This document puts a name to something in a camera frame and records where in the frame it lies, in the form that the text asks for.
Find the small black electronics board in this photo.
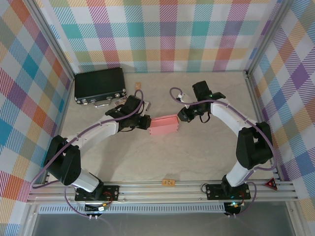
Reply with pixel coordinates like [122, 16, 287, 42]
[224, 201, 244, 214]
[85, 203, 109, 214]

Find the black base plate of left arm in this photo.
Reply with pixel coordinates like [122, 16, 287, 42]
[74, 184, 121, 202]

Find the grey metal panel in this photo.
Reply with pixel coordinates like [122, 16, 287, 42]
[24, 212, 303, 236]

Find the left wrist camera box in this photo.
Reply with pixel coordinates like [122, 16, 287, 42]
[142, 100, 152, 116]

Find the red triangular button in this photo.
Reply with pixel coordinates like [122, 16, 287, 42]
[264, 177, 279, 190]

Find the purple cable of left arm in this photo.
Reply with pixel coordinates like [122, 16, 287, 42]
[29, 89, 145, 218]

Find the aluminium side rail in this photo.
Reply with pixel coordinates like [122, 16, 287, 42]
[43, 73, 74, 184]
[245, 70, 283, 182]

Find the aluminium frame post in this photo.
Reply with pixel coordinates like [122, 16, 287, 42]
[245, 0, 292, 76]
[24, 0, 76, 82]

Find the grey slotted cable duct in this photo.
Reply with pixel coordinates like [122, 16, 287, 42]
[38, 203, 226, 214]

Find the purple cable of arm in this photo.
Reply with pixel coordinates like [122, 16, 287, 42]
[29, 89, 145, 218]
[169, 87, 278, 217]

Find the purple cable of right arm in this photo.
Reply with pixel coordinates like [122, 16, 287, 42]
[169, 87, 278, 217]

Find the aluminium frame rail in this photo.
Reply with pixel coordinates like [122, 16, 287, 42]
[26, 180, 299, 204]

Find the black briefcase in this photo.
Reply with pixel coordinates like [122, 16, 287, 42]
[74, 66, 127, 108]

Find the pink paper box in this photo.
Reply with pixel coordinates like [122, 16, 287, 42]
[148, 114, 179, 136]

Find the black base plate of right arm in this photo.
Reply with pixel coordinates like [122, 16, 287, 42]
[205, 183, 252, 200]

